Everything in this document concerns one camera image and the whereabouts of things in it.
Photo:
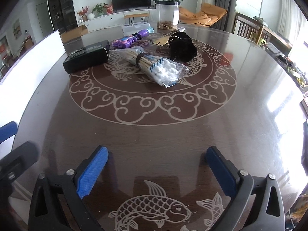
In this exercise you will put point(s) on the red flower arrangement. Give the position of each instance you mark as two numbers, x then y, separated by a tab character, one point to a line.
83	13

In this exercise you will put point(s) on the bag of cotton swabs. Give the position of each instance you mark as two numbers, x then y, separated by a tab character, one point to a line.
161	70

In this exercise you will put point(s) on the brown cardboard box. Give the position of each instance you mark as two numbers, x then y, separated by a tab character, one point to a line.
74	33

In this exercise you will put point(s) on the wooden side chair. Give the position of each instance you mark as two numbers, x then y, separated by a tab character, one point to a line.
247	27

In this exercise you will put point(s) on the black display cabinet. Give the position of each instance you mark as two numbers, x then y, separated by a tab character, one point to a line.
62	15

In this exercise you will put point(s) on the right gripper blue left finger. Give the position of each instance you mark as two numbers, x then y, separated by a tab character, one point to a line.
46	211

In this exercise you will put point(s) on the clear jar with black lid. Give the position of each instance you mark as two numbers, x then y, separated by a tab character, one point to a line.
168	15

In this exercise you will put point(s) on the black rectangular carton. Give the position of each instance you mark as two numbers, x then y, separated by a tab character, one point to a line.
89	56

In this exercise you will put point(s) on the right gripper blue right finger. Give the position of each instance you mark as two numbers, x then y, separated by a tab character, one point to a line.
267	211

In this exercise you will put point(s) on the purple toy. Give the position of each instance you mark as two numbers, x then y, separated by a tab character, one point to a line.
127	42

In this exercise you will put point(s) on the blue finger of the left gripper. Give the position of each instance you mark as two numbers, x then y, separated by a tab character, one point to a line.
8	130

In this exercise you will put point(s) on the white tv cabinet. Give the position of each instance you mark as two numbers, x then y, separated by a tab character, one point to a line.
117	19

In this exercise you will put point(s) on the small wooden bench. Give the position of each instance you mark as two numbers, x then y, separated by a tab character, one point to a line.
131	17

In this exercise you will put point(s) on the clear plastic cartoon case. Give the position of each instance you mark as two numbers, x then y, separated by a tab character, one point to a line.
131	28

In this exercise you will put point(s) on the orange lounge chair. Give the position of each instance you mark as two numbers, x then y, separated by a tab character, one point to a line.
208	15

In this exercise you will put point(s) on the black velvet pouch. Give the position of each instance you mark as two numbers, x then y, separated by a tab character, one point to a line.
181	47

